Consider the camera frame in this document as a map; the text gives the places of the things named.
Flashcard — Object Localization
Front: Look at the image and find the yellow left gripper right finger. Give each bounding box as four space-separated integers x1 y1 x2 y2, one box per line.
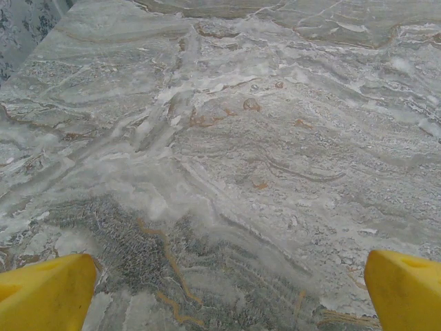
364 250 441 331

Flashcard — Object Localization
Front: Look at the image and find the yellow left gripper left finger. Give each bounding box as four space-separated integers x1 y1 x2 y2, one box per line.
0 253 98 331

